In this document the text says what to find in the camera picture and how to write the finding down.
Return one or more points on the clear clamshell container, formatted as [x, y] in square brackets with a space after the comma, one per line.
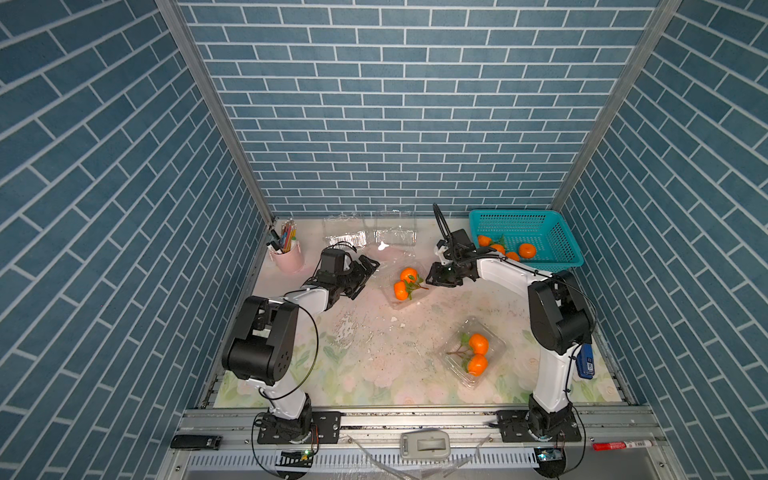
[471, 352]
[394, 228]
[345, 228]
[418, 291]

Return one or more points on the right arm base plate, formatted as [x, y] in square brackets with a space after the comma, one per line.
[521, 425]

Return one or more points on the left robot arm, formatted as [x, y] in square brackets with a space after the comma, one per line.
[260, 345]

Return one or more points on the blue stapler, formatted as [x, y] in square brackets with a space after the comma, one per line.
[585, 362]

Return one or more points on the teal plastic basket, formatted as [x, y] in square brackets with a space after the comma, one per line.
[557, 248]

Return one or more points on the pink pen cup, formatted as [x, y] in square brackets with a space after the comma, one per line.
[288, 262]

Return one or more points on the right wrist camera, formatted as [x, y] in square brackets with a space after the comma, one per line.
[442, 251]

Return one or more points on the red marker pen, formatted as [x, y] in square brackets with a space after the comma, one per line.
[621, 445]

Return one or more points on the clear clamshell container back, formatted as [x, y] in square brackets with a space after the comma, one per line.
[394, 228]

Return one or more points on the black device on rail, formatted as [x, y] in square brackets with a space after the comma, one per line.
[189, 442]

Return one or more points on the clear clamshell container front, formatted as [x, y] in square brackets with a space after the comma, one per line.
[471, 352]

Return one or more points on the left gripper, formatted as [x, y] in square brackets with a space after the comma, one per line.
[361, 276]

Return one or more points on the pens in cup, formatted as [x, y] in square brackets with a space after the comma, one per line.
[281, 238]

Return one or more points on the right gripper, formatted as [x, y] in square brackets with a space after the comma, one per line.
[435, 270]

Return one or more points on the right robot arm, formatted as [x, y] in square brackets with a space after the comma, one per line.
[559, 317]

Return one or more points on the orange front container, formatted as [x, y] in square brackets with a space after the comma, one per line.
[476, 365]
[479, 344]

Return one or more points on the grey tape dispenser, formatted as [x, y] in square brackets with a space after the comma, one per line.
[425, 445]

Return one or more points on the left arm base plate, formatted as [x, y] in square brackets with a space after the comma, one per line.
[320, 426]

